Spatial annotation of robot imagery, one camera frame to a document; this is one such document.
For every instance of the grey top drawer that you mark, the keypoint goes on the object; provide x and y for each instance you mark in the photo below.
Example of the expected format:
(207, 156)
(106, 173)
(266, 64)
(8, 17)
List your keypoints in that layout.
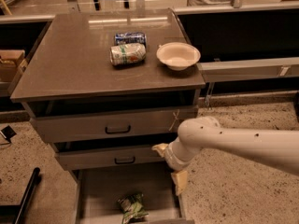
(71, 128)

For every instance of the green white soda can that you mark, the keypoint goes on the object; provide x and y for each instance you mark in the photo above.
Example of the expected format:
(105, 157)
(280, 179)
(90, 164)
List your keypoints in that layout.
(127, 54)

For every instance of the white paper bowl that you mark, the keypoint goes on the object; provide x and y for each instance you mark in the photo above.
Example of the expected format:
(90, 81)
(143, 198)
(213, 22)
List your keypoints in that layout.
(178, 56)

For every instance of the grey middle drawer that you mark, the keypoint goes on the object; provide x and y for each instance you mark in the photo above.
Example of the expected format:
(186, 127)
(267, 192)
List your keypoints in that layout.
(100, 157)

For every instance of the grey metal railing right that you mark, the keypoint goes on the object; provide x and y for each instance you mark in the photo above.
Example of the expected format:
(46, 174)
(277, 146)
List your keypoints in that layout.
(246, 43)

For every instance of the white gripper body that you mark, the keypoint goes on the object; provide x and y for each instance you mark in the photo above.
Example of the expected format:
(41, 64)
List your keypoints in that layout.
(170, 158)

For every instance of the grey drawer cabinet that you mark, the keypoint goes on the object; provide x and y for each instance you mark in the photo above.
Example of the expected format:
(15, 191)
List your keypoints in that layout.
(71, 74)

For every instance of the grey drawer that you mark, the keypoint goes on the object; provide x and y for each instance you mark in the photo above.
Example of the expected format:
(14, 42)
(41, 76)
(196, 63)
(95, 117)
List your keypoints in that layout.
(71, 128)
(100, 189)
(100, 157)

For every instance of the black floor stand bar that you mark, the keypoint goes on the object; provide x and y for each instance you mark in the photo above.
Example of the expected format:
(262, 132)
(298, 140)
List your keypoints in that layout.
(14, 213)

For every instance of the green jalapeno chip bag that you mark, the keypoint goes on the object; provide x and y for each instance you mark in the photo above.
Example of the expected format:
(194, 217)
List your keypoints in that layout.
(132, 207)

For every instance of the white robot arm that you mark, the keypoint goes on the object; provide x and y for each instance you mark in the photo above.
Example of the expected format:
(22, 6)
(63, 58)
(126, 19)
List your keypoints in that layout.
(275, 148)

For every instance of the small black floor device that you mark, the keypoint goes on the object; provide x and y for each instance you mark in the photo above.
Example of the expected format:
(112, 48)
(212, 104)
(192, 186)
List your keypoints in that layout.
(7, 133)

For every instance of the blue soda can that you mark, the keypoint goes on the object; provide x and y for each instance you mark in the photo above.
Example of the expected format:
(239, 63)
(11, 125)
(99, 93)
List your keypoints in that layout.
(128, 38)

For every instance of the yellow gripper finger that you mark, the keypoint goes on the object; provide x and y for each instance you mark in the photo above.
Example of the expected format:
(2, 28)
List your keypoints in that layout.
(160, 149)
(180, 179)

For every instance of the grey bottom drawer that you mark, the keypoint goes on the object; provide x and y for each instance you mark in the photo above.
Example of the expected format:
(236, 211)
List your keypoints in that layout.
(100, 189)

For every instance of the cardboard box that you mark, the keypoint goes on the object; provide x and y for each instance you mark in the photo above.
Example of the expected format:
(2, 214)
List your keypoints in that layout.
(11, 63)

